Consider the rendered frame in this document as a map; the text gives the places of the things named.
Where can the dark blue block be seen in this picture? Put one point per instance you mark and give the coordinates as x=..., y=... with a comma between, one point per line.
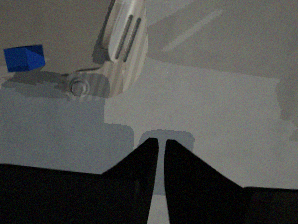
x=24, y=58

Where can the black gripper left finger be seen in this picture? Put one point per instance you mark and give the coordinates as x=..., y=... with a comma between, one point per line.
x=121, y=195

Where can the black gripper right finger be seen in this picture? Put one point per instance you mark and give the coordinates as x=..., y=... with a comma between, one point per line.
x=196, y=193

